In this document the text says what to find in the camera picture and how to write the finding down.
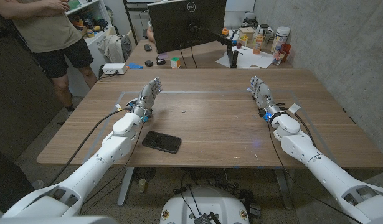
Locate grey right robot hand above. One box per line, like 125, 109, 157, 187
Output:
247, 75, 282, 121

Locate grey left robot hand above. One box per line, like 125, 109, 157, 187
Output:
133, 77, 163, 118

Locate white paper sheets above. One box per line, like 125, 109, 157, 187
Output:
215, 45, 275, 70

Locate clear drinking glass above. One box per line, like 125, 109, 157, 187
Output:
272, 49, 286, 67

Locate white power box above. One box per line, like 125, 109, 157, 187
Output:
102, 63, 128, 75

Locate black smartphone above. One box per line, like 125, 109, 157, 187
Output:
141, 130, 182, 154

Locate red cup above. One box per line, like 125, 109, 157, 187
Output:
279, 42, 293, 63

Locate orange bottle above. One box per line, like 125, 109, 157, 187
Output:
253, 32, 265, 55

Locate grey jacket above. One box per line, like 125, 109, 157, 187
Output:
96, 34, 133, 65

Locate white canister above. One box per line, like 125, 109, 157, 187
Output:
270, 26, 291, 54

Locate small cardboard box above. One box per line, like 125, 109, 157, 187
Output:
238, 27, 256, 44

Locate black floor fan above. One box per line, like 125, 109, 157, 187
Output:
131, 167, 157, 185

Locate black Dell monitor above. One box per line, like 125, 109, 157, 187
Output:
146, 0, 228, 55

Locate white shelf unit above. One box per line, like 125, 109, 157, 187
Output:
64, 0, 118, 98

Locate grey table leg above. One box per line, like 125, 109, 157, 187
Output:
116, 166, 136, 207
273, 167, 295, 211

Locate standing person in beige shirt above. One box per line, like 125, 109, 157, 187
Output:
0, 0, 98, 113

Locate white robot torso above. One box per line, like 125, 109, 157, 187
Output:
159, 185, 251, 224

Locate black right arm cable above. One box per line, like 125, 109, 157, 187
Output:
280, 102, 318, 149

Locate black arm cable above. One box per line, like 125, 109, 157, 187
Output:
47, 106, 133, 187
280, 102, 318, 149

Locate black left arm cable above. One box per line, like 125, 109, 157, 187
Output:
47, 106, 133, 187

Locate thin black cable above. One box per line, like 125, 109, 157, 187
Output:
266, 120, 365, 224

